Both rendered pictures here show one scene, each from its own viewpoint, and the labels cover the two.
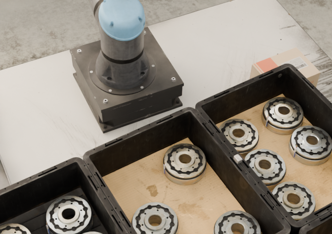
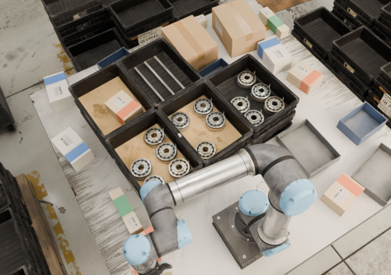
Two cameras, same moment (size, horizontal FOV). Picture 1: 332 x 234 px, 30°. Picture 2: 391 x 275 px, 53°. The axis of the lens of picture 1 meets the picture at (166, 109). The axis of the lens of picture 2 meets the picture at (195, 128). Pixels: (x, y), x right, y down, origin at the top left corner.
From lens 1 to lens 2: 1.87 m
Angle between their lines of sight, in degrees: 73
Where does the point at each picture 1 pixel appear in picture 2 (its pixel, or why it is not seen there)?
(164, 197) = (213, 136)
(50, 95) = (295, 222)
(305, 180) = (146, 153)
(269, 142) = (162, 171)
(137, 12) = (243, 200)
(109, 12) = (260, 196)
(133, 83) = not seen: hidden behind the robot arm
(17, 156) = not seen: hidden behind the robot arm
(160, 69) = (227, 225)
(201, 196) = (196, 139)
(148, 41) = (239, 249)
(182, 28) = not seen: outside the picture
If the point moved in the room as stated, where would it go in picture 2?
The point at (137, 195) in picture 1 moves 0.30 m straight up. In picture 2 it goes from (226, 136) to (227, 100)
